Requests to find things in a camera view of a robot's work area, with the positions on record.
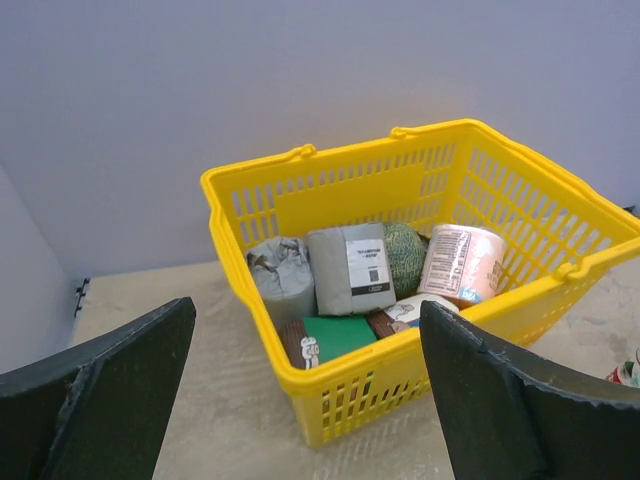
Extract grey crumpled can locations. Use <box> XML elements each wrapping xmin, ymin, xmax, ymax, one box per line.
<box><xmin>246</xmin><ymin>236</ymin><xmax>317</xmax><ymax>330</ymax></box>

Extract red label water bottle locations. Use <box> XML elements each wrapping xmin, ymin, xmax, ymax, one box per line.
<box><xmin>605</xmin><ymin>348</ymin><xmax>640</xmax><ymax>388</ymax></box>

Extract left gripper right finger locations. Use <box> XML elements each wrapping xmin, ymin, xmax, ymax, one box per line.
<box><xmin>419</xmin><ymin>301</ymin><xmax>639</xmax><ymax>479</ymax></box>

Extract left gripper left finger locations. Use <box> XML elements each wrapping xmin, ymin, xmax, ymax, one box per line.
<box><xmin>1</xmin><ymin>297</ymin><xmax>196</xmax><ymax>479</ymax></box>

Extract brown cartoon packet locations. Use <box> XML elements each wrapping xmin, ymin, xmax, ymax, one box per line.
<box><xmin>279</xmin><ymin>320</ymin><xmax>320</xmax><ymax>370</ymax></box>

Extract yellow plastic basket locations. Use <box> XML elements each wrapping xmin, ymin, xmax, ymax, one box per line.
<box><xmin>201</xmin><ymin>119</ymin><xmax>639</xmax><ymax>447</ymax></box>

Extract white cartoon packet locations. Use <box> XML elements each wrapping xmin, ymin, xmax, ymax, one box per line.
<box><xmin>365</xmin><ymin>294</ymin><xmax>459</xmax><ymax>340</ymax></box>

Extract green round vegetable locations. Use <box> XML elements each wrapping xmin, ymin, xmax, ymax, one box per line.
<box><xmin>383</xmin><ymin>222</ymin><xmax>426</xmax><ymax>299</ymax></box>

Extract grey box with label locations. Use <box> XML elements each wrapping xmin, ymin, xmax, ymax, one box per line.
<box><xmin>305</xmin><ymin>222</ymin><xmax>396</xmax><ymax>316</ymax></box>

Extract pink printed package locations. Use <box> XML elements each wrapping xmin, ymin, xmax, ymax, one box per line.
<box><xmin>418</xmin><ymin>224</ymin><xmax>507</xmax><ymax>309</ymax></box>

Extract green packet in basket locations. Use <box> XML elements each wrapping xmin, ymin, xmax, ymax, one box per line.
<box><xmin>300</xmin><ymin>316</ymin><xmax>377</xmax><ymax>370</ymax></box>

